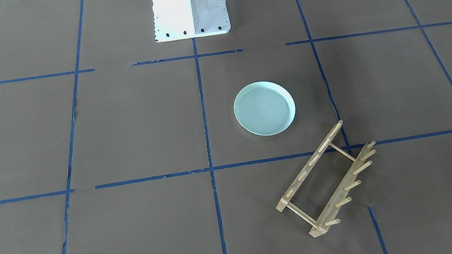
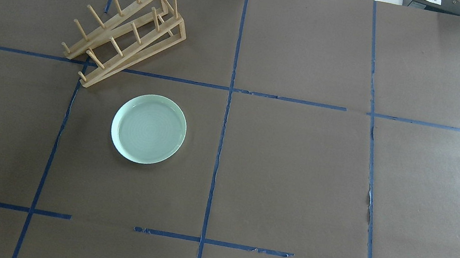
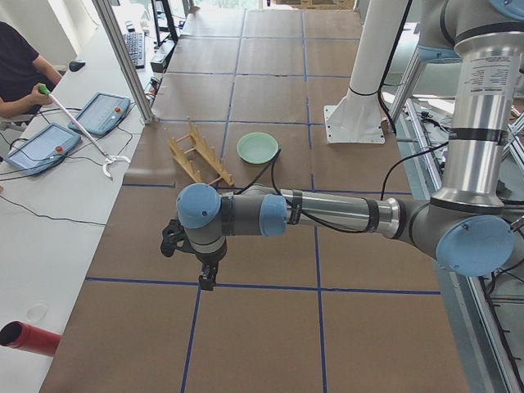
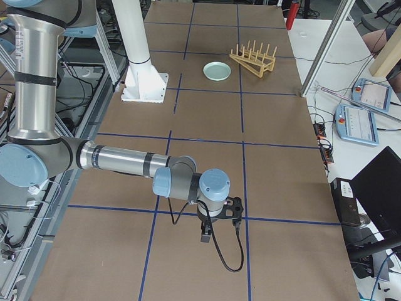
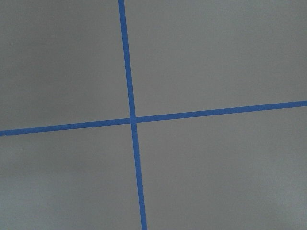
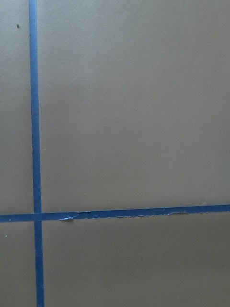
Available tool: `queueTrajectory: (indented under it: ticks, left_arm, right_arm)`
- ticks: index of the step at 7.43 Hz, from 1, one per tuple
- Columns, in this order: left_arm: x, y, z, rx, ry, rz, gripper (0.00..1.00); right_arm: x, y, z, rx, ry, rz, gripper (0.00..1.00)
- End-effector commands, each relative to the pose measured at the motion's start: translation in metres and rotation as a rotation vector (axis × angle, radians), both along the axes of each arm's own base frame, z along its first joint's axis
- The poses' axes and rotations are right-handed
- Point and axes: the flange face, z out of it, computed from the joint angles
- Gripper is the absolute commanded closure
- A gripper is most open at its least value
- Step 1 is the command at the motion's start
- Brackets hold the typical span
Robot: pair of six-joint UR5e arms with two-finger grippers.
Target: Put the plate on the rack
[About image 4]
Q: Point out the seated person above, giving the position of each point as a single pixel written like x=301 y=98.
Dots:
x=376 y=40

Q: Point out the white camera pole base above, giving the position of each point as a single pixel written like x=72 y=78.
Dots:
x=143 y=83

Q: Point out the far blue teach pendant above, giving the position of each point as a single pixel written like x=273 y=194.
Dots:
x=373 y=94

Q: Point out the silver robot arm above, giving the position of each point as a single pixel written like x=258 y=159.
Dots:
x=173 y=177

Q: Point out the near blue teach pendant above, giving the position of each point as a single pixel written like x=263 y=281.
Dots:
x=356 y=124

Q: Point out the aluminium side frame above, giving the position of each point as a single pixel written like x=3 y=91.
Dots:
x=35 y=152

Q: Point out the wooden plate rack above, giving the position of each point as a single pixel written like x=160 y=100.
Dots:
x=256 y=60

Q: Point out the black laptop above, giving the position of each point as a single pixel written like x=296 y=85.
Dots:
x=377 y=188

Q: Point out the light green plate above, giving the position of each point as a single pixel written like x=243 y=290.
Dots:
x=217 y=71

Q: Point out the black box with label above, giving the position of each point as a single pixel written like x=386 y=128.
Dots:
x=345 y=202

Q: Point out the aluminium frame post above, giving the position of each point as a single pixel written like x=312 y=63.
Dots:
x=339 y=18

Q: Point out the blue teach pendant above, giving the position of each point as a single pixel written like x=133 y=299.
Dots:
x=356 y=124
x=373 y=94

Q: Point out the red bottle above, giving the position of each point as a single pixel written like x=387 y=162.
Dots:
x=293 y=10

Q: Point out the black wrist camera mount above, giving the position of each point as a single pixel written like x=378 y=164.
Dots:
x=232 y=209

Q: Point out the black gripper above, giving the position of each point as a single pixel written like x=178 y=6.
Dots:
x=207 y=220

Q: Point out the orange black power strip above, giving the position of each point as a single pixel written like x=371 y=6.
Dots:
x=326 y=148

